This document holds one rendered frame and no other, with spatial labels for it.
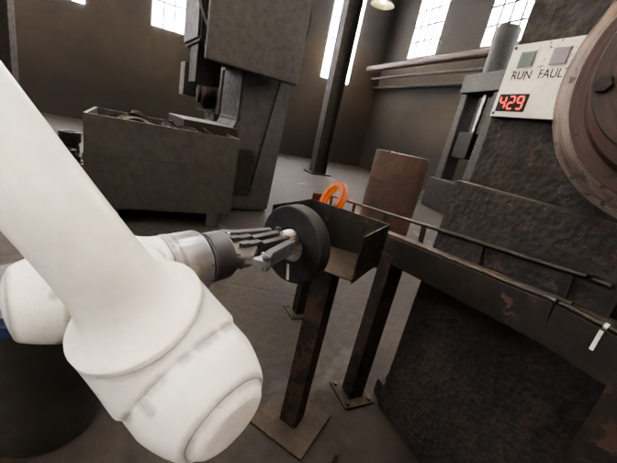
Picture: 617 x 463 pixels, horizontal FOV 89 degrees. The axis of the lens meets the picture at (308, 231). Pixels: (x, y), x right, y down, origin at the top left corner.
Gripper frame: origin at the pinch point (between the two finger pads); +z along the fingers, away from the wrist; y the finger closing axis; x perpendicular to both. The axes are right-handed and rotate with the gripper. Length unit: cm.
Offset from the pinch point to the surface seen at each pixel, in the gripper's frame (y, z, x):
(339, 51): -417, 540, 153
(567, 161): 34, 35, 22
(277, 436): -5, 13, -72
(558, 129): 31, 37, 28
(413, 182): -87, 278, -24
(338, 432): 7, 31, -74
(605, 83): 35, 25, 34
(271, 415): -12, 17, -73
